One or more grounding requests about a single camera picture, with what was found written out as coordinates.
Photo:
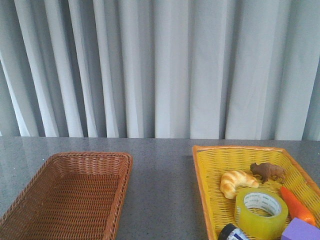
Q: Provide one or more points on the brown toy bison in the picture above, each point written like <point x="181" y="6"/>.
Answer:
<point x="268" y="171"/>

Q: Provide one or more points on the brown wicker basket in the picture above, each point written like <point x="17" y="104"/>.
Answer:
<point x="73" y="196"/>

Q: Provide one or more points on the yellow orange-rimmed basket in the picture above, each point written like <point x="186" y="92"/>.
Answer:
<point x="211" y="162"/>

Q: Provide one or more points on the toy croissant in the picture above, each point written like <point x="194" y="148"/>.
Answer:
<point x="232" y="179"/>

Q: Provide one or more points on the yellow packing tape roll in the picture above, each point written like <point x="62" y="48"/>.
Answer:
<point x="260" y="213"/>

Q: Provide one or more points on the purple foam block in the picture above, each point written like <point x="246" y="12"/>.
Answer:
<point x="298" y="229"/>

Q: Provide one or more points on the orange toy carrot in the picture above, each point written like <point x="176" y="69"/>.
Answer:
<point x="296" y="208"/>

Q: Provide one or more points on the black capped blue bottle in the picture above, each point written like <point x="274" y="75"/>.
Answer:
<point x="231" y="232"/>

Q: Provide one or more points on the grey pleated curtain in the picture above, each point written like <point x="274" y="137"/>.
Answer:
<point x="191" y="69"/>

